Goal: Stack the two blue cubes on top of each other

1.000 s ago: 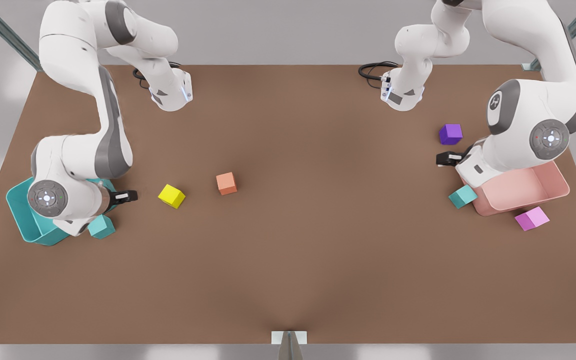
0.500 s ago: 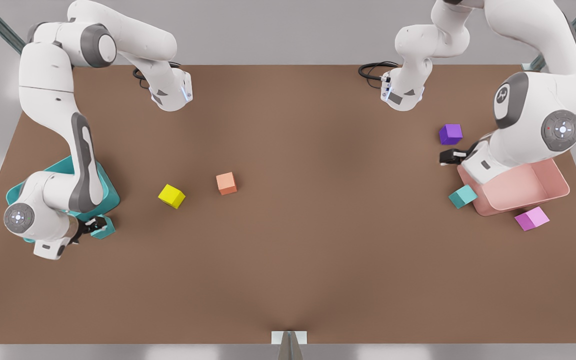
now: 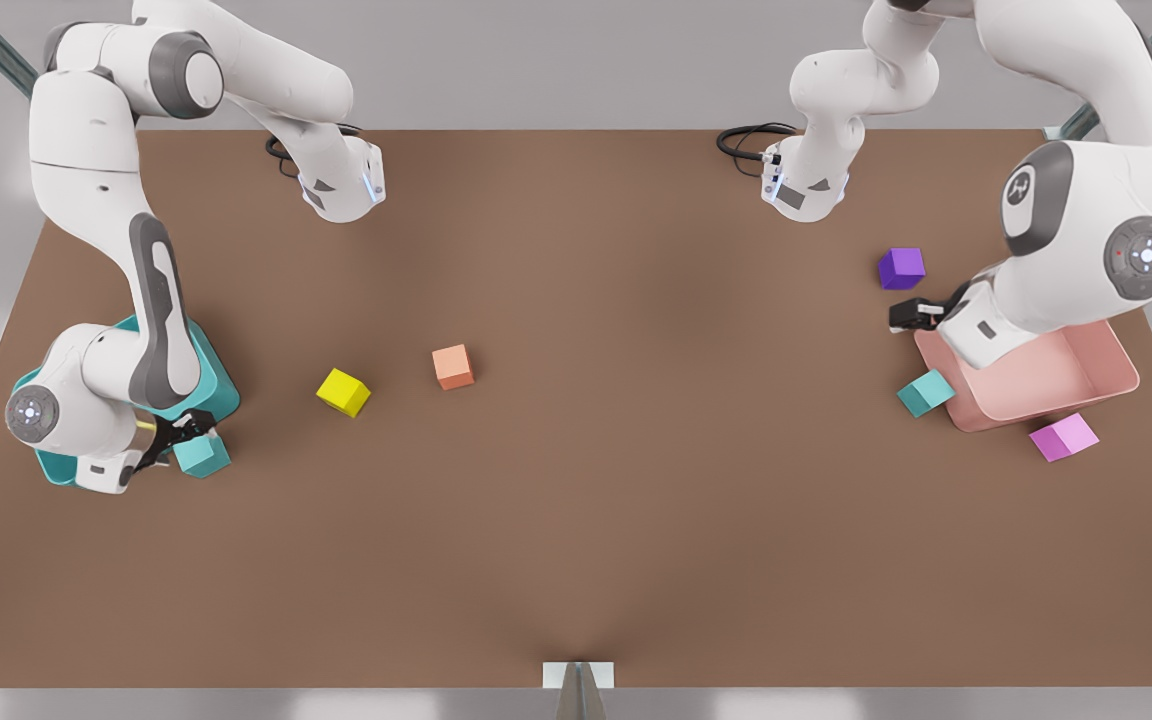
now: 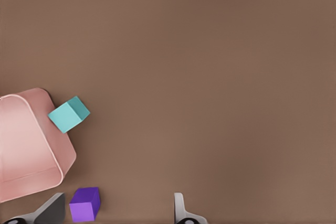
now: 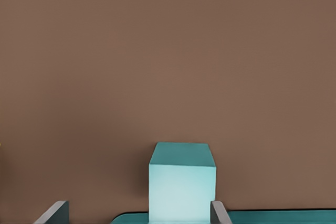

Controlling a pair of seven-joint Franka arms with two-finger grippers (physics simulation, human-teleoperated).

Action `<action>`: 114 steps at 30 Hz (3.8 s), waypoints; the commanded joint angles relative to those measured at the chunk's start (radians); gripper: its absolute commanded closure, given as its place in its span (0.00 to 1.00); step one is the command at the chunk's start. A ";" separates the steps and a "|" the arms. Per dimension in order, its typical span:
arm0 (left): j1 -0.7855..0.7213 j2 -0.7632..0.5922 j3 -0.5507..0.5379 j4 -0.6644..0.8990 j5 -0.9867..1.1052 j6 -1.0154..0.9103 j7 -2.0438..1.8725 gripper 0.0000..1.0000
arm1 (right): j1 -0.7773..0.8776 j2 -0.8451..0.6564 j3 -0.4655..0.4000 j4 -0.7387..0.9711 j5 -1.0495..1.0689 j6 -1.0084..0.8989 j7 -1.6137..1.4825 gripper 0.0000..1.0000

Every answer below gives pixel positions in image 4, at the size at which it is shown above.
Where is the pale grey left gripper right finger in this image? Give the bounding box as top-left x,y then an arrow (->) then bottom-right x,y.
173,192 -> 208,224

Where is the purple cube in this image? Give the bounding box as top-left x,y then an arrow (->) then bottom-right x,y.
68,187 -> 102,222

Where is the pink plastic bin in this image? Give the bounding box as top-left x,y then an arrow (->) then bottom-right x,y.
0,87 -> 77,204

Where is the teal cube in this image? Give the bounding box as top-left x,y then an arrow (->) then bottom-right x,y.
47,95 -> 91,134

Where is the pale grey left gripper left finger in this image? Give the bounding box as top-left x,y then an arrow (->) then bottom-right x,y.
2,192 -> 66,224

